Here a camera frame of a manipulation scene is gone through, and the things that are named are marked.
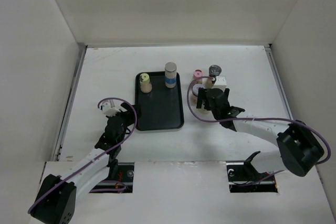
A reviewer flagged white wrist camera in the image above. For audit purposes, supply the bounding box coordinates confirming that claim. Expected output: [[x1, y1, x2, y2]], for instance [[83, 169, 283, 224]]
[[99, 100, 120, 117], [212, 76, 227, 91]]

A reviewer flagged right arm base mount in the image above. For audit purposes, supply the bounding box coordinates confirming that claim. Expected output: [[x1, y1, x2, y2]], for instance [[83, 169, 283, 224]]
[[226, 151, 278, 193]]

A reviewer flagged pink cap spice bottle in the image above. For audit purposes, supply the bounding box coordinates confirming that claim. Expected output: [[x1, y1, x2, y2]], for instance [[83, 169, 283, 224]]
[[192, 69, 203, 85]]

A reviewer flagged red label jar white lid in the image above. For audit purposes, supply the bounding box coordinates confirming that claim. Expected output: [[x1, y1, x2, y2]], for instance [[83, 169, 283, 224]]
[[191, 83, 203, 104]]

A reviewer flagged grey grinder top bottle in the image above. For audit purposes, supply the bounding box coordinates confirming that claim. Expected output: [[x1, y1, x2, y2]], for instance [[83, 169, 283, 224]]
[[205, 65, 222, 89]]

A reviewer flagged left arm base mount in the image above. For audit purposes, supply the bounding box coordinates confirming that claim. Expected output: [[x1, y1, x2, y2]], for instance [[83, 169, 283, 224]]
[[90, 159, 135, 194]]

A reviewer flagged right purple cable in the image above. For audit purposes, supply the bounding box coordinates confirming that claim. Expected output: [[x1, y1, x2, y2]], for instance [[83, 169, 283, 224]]
[[186, 76, 332, 185]]

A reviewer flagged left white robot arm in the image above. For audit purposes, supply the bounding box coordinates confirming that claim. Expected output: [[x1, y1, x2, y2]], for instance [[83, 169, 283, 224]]
[[28, 100, 141, 223]]

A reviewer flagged blue label silver cap bottle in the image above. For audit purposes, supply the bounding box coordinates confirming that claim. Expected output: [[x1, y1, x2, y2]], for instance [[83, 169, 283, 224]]
[[165, 62, 177, 88]]

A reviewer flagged black grinder top bottle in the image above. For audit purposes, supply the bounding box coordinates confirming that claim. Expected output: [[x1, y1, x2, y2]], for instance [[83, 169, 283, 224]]
[[197, 108, 210, 114]]

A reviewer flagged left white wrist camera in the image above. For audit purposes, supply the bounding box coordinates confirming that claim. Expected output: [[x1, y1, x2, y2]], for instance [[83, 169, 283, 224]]
[[99, 100, 120, 117]]

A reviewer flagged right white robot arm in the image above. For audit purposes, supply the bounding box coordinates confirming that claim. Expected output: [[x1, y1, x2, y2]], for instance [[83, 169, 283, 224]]
[[196, 88, 324, 180]]

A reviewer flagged black rectangular tray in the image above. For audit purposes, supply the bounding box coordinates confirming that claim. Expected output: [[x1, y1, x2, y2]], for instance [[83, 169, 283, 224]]
[[134, 71, 184, 131]]

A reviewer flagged yellow cap spice bottle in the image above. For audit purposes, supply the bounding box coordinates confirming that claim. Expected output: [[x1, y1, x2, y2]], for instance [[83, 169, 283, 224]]
[[140, 73, 152, 93]]

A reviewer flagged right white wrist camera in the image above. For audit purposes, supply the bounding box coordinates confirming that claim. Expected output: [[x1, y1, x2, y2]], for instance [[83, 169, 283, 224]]
[[212, 76, 227, 91]]

